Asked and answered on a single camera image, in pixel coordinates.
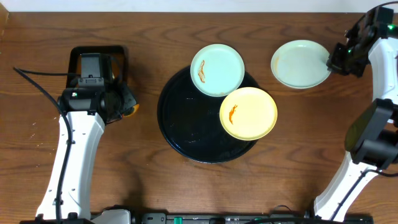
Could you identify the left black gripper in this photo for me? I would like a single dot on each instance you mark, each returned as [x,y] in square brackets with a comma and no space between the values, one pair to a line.
[129,99]

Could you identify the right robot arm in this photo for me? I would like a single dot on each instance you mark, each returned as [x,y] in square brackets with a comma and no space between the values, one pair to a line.
[370,148]

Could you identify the round black serving tray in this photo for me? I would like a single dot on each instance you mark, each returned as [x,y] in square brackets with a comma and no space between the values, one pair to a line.
[190,122]

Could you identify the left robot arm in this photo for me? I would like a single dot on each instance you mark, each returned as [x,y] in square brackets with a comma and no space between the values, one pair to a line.
[84,113]

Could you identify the black rectangular water tray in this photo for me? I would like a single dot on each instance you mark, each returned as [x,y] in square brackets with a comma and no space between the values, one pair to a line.
[119,51]

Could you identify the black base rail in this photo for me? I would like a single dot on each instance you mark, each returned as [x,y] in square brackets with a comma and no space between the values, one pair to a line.
[162,218]

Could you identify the green and yellow sponge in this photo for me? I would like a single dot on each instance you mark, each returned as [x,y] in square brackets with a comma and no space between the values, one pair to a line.
[130,111]

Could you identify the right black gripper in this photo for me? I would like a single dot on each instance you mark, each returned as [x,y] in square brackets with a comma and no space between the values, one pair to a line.
[333,63]

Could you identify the yellow plate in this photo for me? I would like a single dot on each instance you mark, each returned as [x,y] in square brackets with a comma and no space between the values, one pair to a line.
[248,113]

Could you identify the light green plate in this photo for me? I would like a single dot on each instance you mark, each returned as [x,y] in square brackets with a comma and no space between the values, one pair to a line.
[216,70]
[300,64]

